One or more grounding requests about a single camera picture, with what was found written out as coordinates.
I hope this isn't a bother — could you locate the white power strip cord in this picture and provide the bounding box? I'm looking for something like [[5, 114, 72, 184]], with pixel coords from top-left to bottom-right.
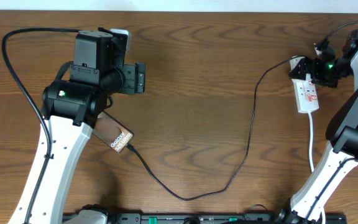
[[307, 112, 326, 224]]

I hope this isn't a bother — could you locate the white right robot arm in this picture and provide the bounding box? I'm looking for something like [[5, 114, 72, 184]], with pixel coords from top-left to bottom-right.
[[276, 29, 358, 223]]

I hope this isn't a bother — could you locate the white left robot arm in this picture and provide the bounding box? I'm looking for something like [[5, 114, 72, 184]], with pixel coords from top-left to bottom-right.
[[10, 28, 145, 223]]

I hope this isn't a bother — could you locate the white power strip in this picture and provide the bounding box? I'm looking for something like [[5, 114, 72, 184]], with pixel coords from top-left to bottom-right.
[[292, 74, 319, 114]]

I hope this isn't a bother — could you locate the Samsung Galaxy smartphone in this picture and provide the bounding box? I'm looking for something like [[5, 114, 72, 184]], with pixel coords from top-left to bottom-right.
[[93, 111, 134, 154]]

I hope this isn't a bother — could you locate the black USB charging cable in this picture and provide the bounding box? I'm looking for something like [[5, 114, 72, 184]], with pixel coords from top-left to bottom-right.
[[126, 57, 306, 202]]

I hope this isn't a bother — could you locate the white USB wall charger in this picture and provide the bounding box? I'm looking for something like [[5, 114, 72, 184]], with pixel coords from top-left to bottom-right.
[[290, 55, 305, 73]]

